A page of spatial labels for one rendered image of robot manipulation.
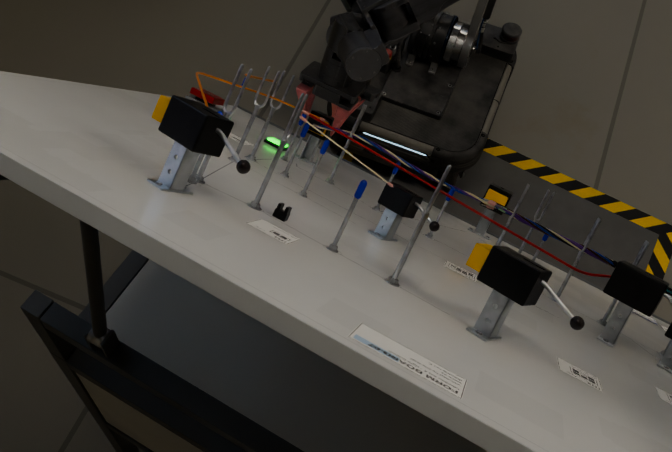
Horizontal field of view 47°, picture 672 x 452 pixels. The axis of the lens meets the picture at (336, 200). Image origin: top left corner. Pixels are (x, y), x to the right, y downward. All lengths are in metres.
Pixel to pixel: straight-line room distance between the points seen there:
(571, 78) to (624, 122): 0.27
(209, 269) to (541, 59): 2.64
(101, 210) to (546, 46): 2.71
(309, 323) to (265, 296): 0.04
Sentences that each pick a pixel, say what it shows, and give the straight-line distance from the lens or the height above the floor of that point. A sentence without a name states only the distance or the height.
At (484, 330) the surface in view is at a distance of 0.82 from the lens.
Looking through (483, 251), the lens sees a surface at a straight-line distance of 0.81.
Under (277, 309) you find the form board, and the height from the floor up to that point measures 1.65.
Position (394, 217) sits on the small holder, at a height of 1.33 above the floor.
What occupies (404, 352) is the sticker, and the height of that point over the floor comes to 1.61.
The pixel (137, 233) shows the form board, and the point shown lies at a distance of 0.65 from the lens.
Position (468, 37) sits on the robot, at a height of 0.40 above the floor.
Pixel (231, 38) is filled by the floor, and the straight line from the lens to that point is 3.06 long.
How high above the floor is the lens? 2.20
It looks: 58 degrees down
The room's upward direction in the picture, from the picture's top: 8 degrees clockwise
